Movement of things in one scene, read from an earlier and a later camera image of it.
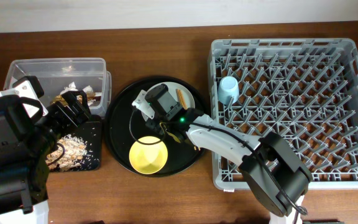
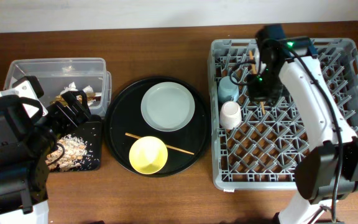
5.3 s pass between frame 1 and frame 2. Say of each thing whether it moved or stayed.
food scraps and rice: stayed
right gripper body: moved
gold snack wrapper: stayed
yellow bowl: stayed
